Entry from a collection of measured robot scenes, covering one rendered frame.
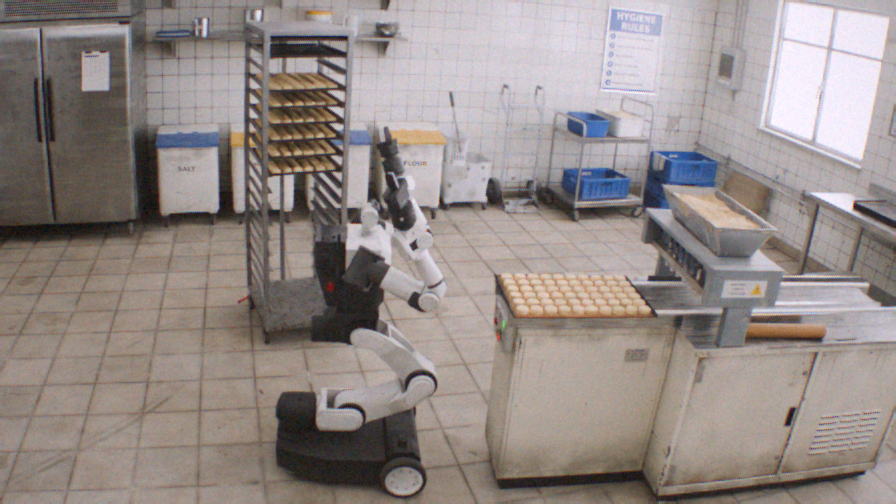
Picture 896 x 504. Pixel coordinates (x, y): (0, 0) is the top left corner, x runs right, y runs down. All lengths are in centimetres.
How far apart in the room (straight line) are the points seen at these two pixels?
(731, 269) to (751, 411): 73
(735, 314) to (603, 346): 55
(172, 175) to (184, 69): 103
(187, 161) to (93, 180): 80
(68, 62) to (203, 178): 149
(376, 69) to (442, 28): 72
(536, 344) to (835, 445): 164
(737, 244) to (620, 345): 63
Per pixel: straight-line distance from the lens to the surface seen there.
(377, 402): 321
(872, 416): 376
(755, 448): 343
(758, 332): 313
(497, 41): 699
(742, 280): 288
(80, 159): 597
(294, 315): 438
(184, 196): 621
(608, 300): 300
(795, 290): 371
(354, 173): 621
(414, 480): 319
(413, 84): 682
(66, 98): 589
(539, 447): 319
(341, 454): 320
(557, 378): 301
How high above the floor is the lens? 213
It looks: 22 degrees down
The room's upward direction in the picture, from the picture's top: 4 degrees clockwise
